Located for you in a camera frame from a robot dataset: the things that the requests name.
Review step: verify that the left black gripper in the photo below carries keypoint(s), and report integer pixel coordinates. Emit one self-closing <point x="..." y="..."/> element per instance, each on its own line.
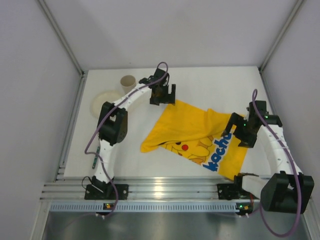
<point x="161" y="100"/>

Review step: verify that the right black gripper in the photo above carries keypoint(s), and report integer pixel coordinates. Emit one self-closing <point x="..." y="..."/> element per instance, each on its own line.
<point x="240" y="128"/>

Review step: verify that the beige paper cup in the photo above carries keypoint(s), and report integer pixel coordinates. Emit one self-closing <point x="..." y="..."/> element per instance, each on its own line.
<point x="128" y="82"/>

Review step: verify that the yellow pikachu cloth placemat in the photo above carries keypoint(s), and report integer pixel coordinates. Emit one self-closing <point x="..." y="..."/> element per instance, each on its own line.
<point x="197" y="135"/>

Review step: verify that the white paper plate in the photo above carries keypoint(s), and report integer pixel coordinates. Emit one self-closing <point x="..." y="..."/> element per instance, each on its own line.
<point x="98" y="101"/>

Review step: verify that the spoon with green handle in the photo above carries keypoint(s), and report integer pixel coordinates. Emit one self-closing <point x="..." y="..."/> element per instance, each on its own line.
<point x="95" y="160"/>

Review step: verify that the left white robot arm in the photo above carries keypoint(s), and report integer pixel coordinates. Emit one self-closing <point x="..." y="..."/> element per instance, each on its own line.
<point x="112" y="126"/>

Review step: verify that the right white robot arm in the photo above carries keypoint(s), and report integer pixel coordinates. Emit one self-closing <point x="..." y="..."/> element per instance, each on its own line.
<point x="288" y="190"/>

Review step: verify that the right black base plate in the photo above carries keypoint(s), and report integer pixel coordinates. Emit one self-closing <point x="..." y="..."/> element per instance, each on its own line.
<point x="230" y="191"/>

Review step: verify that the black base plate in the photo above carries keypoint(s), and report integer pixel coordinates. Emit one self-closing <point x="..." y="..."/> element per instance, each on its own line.
<point x="94" y="193"/>
<point x="230" y="191"/>

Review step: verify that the right aluminium frame post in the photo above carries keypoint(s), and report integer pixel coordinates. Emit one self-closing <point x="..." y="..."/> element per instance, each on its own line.
<point x="281" y="34"/>

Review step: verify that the aluminium frame post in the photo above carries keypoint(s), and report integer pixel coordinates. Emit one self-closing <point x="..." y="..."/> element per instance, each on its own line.
<point x="60" y="35"/>
<point x="281" y="34"/>

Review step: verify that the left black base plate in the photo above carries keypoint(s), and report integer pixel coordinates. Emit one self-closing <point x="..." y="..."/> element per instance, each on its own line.
<point x="94" y="193"/>

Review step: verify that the aluminium mounting rail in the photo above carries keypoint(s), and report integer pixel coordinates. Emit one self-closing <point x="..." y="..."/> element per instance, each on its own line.
<point x="145" y="189"/>

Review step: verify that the left aluminium frame post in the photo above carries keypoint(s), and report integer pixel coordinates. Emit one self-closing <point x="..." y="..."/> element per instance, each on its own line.
<point x="60" y="35"/>

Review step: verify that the slotted grey cable duct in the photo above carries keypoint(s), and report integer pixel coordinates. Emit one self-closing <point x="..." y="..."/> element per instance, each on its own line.
<point x="152" y="207"/>

